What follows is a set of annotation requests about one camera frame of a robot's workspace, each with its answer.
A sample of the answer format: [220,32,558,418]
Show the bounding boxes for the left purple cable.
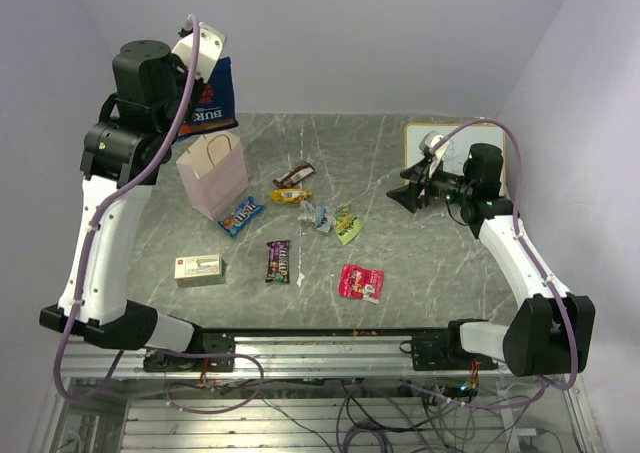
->
[52,13,267,415]

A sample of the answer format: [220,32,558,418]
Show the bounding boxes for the aluminium frame rail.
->
[53,333,584,380]

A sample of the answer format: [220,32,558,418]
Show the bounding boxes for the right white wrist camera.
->
[419,130,450,160]

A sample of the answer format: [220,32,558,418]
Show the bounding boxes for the green snack packet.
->
[333,205,364,245]

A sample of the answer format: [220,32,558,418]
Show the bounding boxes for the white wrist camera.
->
[419,130,450,160]
[172,22,227,83]

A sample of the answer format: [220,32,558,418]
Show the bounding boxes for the purple M&Ms packet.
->
[265,240,291,284]

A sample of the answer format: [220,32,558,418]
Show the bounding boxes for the pink paper bag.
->
[176,133,249,220]

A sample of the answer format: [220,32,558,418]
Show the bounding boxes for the yellow M&Ms packet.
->
[270,188,312,204]

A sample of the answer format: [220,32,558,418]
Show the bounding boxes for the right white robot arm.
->
[387,133,595,377]

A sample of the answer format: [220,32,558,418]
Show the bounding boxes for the small whiteboard with stand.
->
[404,123,508,175]

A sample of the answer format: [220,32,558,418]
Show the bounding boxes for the blue M&Ms packet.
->
[217,196,265,238]

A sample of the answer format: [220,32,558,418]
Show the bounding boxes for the white cardboard box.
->
[174,254,226,288]

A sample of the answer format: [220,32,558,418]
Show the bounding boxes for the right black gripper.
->
[387,157,473,212]

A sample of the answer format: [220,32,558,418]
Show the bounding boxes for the brown chocolate bar wrapper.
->
[272,161,316,189]

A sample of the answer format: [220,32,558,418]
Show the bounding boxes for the red candy packet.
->
[338,264,384,305]

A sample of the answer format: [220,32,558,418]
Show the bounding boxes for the light blue snack wrapper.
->
[298,200,335,234]

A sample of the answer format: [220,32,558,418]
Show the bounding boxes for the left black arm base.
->
[143,330,236,374]

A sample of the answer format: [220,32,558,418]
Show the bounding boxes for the purple cable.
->
[52,13,267,415]
[399,117,581,412]

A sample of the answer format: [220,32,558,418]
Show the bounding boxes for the loose floor cables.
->
[164,372,501,453]

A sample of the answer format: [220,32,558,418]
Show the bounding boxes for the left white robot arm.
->
[39,33,225,370]

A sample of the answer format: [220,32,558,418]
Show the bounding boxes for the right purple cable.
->
[399,117,581,412]

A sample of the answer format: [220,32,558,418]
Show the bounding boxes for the blue Burts chips bag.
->
[178,57,238,140]

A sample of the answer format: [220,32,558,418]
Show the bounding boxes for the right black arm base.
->
[399,328,498,372]

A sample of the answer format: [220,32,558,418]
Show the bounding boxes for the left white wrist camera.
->
[172,22,227,83]

